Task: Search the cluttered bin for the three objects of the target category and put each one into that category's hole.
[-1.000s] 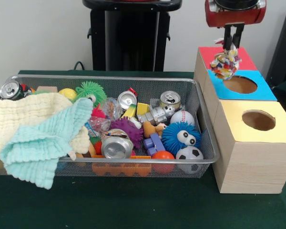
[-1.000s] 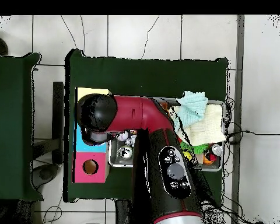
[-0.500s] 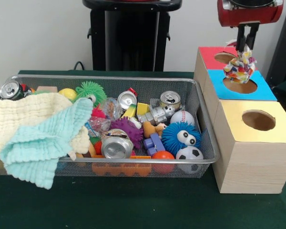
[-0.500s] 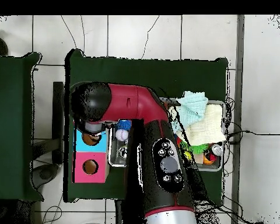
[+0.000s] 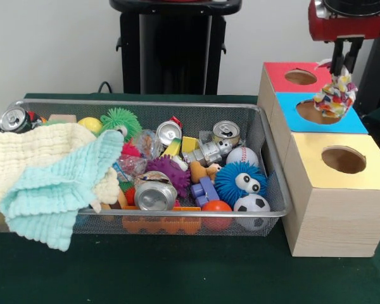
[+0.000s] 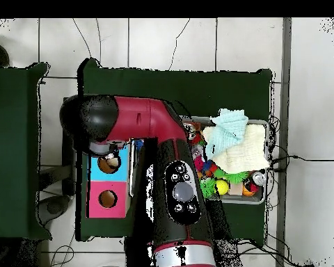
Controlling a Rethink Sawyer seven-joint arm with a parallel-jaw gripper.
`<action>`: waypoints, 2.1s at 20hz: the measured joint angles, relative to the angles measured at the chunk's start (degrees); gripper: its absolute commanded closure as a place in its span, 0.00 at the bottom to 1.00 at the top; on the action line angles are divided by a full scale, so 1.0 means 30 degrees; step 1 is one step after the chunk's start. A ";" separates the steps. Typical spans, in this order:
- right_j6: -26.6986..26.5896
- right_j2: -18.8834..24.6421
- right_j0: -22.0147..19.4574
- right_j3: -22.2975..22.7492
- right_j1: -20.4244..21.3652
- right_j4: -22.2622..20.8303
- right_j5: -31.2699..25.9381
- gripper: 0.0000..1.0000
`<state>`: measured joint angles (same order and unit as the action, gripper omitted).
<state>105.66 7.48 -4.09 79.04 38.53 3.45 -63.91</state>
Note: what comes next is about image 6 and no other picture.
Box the beige wooden block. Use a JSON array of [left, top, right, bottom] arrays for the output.
[[229, 181, 244, 196]]

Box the black cable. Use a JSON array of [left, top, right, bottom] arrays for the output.
[[269, 154, 334, 163]]

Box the mint waffle cloth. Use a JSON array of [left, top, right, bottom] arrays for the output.
[[204, 108, 250, 162]]

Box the clear mesh bin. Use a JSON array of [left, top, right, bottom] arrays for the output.
[[128, 115, 270, 205]]

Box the yellow ball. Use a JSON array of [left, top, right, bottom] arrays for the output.
[[214, 179, 230, 196]]

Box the crushed silver can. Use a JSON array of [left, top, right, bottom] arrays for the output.
[[184, 122, 198, 140]]

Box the dark green table cloth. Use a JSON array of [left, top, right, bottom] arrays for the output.
[[75, 57, 274, 246]]

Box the wooden box with three holes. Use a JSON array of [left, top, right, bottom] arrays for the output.
[[86, 144, 132, 219]]

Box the green spiky ball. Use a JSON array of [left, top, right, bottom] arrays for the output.
[[200, 177, 216, 199]]

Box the cream waffle cloth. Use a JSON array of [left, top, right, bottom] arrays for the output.
[[201, 124, 271, 175]]

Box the green covered side table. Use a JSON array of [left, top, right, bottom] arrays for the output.
[[0, 62, 52, 241]]

